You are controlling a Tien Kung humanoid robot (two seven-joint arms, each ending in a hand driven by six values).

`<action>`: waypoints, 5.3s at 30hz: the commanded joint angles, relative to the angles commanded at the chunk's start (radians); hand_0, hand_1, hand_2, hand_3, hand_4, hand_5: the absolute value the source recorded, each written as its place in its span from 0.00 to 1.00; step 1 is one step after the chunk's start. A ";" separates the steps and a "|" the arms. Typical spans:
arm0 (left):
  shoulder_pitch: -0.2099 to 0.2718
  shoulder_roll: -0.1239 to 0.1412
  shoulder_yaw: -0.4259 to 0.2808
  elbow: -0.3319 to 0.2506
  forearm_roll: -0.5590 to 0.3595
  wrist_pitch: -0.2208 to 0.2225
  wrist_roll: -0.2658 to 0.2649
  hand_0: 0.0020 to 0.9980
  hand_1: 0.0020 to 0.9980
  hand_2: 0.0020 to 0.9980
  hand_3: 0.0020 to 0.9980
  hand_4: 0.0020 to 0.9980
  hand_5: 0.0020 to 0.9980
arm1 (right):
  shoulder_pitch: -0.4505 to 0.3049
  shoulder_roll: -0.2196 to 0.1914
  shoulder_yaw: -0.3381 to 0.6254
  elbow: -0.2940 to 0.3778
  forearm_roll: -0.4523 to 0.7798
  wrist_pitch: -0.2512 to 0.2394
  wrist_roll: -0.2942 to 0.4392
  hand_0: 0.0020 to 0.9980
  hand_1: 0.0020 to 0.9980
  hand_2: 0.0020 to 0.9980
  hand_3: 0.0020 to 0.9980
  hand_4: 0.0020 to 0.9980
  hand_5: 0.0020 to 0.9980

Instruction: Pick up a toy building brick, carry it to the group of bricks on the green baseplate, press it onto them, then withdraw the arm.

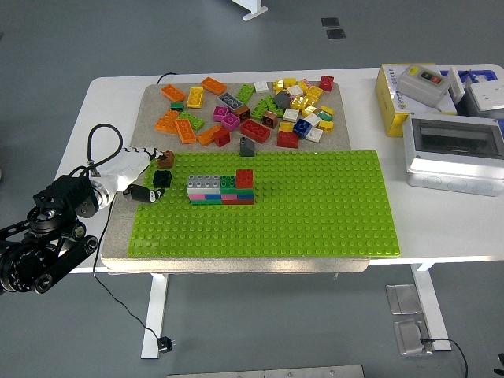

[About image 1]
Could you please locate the orange eight-stud brick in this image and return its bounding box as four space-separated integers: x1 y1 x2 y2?
160 83 187 103
200 76 228 96
196 124 224 147
154 109 180 135
175 118 197 145

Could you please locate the long metal floor plate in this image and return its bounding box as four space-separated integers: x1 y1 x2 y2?
167 365 365 378

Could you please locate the white plastic plate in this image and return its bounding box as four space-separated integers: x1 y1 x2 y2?
447 65 473 104

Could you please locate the blue plastic bin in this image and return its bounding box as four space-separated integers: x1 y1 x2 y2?
439 69 498 86

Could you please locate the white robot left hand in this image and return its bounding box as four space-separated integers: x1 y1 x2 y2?
91 146 166 206

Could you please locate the dark green tall brick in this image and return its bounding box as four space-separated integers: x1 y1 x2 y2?
219 175 255 195

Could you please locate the blue four-stud brick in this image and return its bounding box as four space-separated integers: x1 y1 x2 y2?
292 118 313 139

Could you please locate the red eight-stud brick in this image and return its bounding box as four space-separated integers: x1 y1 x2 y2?
239 118 272 144

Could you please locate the black floor cable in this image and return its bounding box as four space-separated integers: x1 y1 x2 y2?
419 336 469 378

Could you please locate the white furniture foot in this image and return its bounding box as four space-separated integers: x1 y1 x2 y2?
231 0 269 22

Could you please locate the grey-brown mat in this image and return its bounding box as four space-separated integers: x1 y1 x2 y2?
101 81 371 275

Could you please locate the black four-stud brick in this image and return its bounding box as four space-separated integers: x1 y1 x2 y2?
152 169 173 189

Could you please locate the black cord with plug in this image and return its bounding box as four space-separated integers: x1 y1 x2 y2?
92 196 177 353

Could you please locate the yellow and white carton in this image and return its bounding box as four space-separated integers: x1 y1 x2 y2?
374 62 460 138

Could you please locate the yellow eight-stud brick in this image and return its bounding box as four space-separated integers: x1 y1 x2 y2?
186 87 205 109

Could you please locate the lime green eight-stud brick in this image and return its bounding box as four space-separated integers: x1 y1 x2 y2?
250 98 269 121
177 110 206 131
264 95 285 118
235 83 256 105

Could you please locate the red six-stud brick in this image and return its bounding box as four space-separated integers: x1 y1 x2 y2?
276 130 300 150

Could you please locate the white wall socket panel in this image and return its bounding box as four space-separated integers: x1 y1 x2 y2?
464 80 504 113

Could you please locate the grey push-button switch box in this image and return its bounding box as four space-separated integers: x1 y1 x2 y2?
395 63 452 108

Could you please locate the green studded baseplate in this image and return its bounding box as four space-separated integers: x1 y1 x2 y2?
127 150 402 258

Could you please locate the grey eight-stud brick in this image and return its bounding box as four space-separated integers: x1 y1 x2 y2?
217 91 243 113
187 174 221 190

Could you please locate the white table leg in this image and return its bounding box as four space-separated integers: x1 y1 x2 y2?
409 262 453 353
140 273 169 360

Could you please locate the white windowed distribution box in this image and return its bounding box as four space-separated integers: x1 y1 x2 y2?
402 112 504 198

